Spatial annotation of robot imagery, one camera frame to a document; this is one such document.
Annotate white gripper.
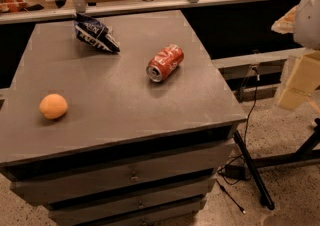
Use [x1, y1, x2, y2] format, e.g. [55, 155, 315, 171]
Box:
[271, 0, 320, 111]

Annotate middle drawer front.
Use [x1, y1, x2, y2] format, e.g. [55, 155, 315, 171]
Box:
[49, 170, 215, 226]

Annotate orange fruit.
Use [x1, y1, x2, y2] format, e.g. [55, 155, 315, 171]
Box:
[39, 94, 68, 119]

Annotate bottom drawer front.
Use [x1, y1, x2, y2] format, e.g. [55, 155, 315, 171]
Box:
[96, 197, 206, 226]

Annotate blue chip bag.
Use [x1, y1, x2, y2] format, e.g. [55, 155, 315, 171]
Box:
[74, 13, 120, 53]

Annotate grey drawer cabinet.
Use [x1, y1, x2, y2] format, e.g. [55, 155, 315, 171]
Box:
[0, 10, 248, 226]

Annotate black power adapter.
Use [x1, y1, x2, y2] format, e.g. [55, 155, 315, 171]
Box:
[224, 165, 246, 180]

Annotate black metal stand leg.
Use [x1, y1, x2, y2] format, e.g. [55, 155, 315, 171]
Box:
[233, 118, 320, 210]

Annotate drawer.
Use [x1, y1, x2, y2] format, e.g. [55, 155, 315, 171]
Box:
[49, 170, 215, 226]
[11, 139, 234, 206]
[96, 197, 206, 226]

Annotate red soda can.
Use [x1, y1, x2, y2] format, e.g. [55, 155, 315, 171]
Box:
[146, 44, 184, 83]

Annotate top drawer front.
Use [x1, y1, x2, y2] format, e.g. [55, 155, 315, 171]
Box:
[11, 139, 234, 206]

